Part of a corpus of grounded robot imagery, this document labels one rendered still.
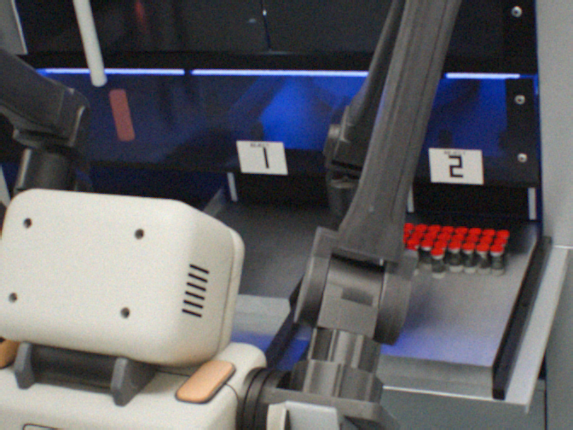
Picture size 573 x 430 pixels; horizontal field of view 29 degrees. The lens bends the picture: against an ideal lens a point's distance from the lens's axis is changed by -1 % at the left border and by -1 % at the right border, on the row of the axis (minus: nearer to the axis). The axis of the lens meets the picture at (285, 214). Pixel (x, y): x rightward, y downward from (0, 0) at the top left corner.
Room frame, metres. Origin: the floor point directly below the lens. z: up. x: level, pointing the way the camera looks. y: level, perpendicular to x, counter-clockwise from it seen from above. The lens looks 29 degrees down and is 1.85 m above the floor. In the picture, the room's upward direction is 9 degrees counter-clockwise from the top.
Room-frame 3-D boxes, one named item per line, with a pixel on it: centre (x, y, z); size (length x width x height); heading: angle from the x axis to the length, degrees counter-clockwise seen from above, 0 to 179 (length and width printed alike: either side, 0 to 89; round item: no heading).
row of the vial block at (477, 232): (1.54, -0.27, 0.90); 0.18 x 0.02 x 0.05; 64
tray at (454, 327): (1.40, -0.20, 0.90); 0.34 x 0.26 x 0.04; 154
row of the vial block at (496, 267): (1.50, -0.25, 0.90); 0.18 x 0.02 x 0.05; 64
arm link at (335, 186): (1.33, -0.09, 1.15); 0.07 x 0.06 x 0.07; 168
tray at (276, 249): (1.64, 0.06, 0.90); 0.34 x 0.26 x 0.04; 155
